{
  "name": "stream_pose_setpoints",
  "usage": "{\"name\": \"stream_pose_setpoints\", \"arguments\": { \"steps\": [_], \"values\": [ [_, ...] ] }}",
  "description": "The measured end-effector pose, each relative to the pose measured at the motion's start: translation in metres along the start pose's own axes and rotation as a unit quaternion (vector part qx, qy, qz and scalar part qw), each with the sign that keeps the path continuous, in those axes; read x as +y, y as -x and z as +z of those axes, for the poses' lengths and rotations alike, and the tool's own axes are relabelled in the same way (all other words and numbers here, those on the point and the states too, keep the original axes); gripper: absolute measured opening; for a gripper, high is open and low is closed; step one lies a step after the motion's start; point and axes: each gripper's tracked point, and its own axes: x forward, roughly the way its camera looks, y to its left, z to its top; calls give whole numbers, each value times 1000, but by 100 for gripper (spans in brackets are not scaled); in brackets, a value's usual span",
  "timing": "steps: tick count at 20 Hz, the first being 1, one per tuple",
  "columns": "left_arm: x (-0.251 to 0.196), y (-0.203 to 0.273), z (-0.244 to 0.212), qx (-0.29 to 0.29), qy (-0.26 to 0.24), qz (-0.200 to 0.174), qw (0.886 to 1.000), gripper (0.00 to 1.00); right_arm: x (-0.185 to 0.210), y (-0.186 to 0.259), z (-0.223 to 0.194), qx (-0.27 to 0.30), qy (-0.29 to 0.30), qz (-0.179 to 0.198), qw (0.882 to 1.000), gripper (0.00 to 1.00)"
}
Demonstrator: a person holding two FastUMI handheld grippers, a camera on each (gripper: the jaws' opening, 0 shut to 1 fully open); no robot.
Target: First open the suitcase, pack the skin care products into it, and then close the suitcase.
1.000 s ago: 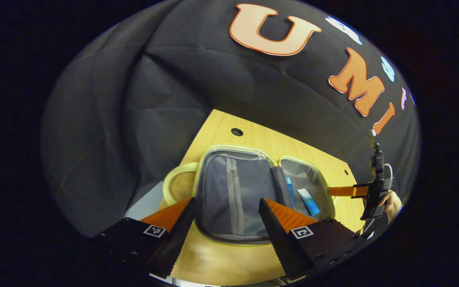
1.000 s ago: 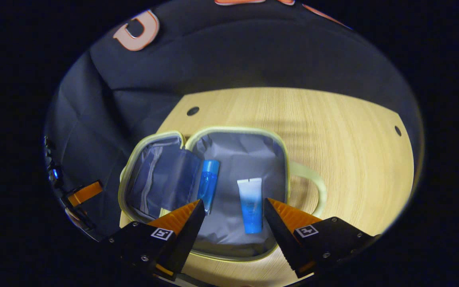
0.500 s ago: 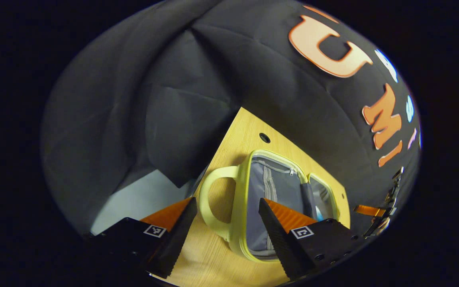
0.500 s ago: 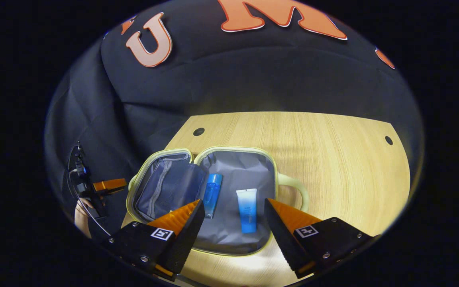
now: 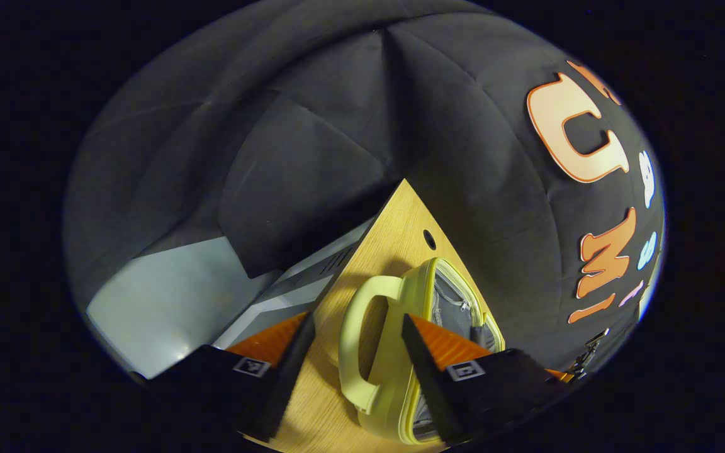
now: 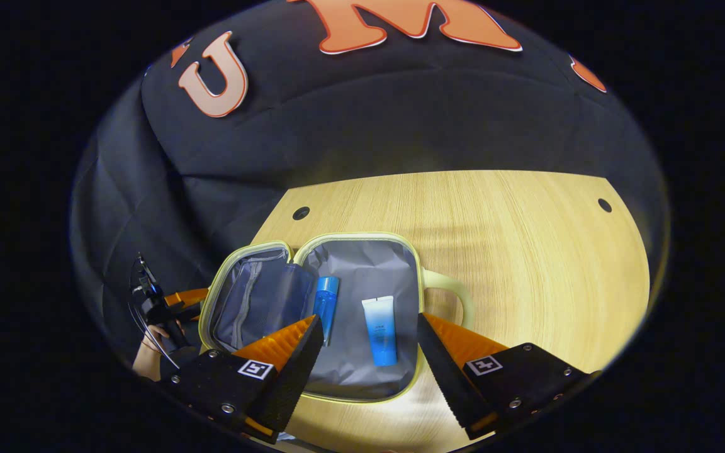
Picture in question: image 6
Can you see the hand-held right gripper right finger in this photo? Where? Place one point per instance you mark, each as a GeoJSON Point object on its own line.
{"type": "Point", "coordinates": [444, 374]}

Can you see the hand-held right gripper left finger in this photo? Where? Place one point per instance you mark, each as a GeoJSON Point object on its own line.
{"type": "Point", "coordinates": [293, 374]}

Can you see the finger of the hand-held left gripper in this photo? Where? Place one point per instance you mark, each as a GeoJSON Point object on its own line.
{"type": "Point", "coordinates": [189, 297]}

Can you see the blue skin care bottle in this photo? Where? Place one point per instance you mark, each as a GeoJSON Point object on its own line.
{"type": "Point", "coordinates": [325, 308]}

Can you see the white and blue tube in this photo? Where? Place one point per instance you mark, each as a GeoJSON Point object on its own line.
{"type": "Point", "coordinates": [380, 333]}

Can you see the pale yellow suitcase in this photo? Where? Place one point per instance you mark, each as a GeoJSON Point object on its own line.
{"type": "Point", "coordinates": [362, 264]}

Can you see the black table grommet hole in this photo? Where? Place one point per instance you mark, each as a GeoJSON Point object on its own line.
{"type": "Point", "coordinates": [301, 212]}
{"type": "Point", "coordinates": [605, 205]}

